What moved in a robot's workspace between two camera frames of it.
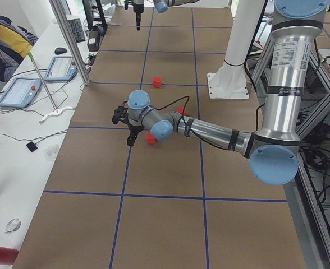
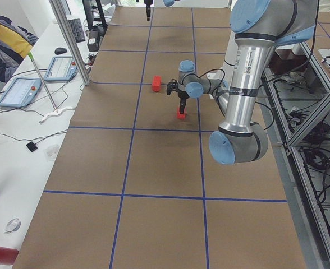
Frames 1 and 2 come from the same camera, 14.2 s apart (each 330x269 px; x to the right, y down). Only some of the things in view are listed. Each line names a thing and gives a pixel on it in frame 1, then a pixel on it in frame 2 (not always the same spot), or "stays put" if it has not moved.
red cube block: (156, 82) stays put
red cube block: (150, 138) → (156, 88)
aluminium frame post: (67, 29) stays put
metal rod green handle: (32, 57) stays put
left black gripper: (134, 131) → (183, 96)
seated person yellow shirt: (6, 44) stays put
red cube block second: (180, 110) stays put
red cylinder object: (0, 255) stays put
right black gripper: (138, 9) → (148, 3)
